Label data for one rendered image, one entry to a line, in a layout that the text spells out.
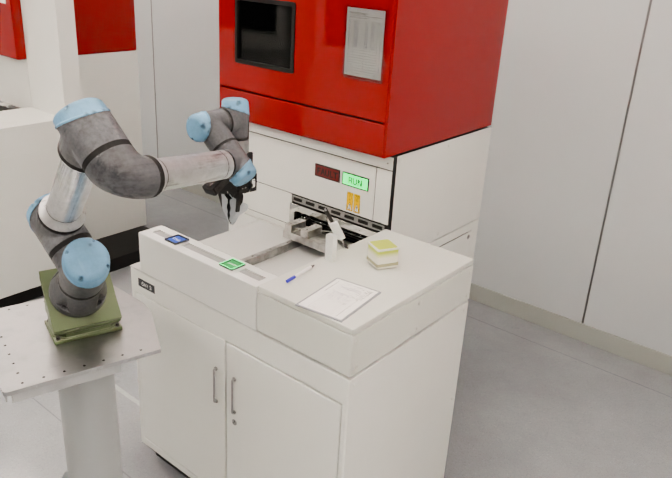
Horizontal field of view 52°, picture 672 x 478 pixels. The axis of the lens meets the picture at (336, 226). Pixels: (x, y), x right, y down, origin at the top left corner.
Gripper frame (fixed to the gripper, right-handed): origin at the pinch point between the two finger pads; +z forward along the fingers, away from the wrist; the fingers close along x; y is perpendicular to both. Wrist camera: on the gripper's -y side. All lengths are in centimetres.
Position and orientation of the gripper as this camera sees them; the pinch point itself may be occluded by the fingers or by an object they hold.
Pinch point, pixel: (230, 220)
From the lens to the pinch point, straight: 202.4
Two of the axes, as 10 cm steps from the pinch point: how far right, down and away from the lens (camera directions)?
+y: 6.4, -2.5, 7.3
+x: -7.7, -2.8, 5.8
